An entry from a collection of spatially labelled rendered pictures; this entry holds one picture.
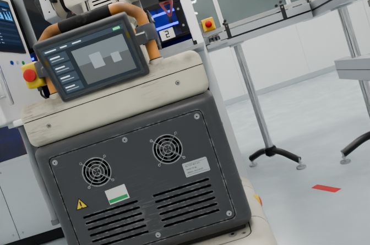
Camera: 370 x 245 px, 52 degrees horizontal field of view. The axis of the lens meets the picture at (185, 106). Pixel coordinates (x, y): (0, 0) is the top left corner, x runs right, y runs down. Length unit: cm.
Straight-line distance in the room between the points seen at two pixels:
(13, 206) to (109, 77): 180
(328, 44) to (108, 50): 641
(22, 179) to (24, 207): 18
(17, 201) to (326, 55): 580
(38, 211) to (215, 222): 172
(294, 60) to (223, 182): 608
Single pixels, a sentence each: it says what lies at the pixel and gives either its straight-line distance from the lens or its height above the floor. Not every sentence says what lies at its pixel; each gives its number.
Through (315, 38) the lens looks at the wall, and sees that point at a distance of 717.
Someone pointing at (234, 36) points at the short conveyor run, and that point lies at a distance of 239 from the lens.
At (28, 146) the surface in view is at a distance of 229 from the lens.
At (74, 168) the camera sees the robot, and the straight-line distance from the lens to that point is 111.
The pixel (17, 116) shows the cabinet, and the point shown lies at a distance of 207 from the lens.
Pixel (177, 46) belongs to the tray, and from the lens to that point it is 190.
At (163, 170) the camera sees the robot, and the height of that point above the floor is 52.
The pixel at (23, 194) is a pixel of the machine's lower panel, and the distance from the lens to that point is 266.
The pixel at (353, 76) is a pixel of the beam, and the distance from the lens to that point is 229.
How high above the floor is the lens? 75
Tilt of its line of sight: 4 degrees down
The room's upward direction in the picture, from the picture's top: 19 degrees counter-clockwise
